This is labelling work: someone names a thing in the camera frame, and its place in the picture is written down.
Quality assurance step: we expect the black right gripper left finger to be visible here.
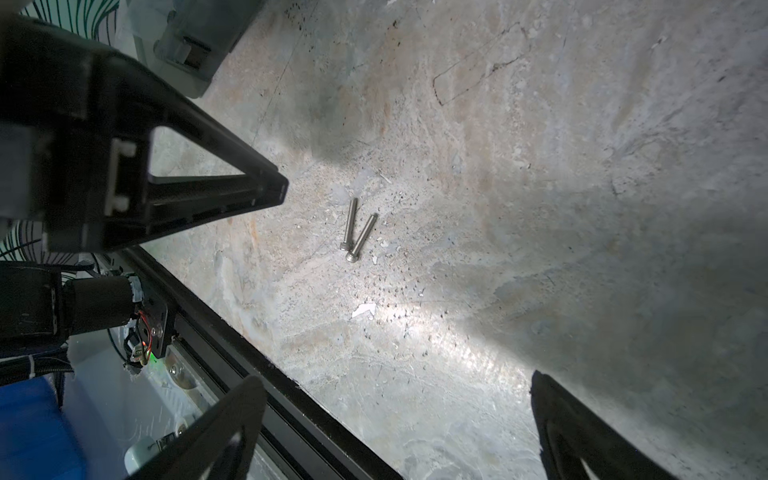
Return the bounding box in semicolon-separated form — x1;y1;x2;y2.
129;376;266;479

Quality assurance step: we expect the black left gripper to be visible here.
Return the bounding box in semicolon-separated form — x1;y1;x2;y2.
1;14;289;252

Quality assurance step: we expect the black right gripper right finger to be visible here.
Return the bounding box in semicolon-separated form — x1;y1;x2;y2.
530;370;673;479

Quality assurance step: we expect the grey compartment organizer box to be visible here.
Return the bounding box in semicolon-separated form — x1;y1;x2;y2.
127;0;264;99

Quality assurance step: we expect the silver screw pair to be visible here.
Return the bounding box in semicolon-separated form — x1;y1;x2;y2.
339;197;380;264

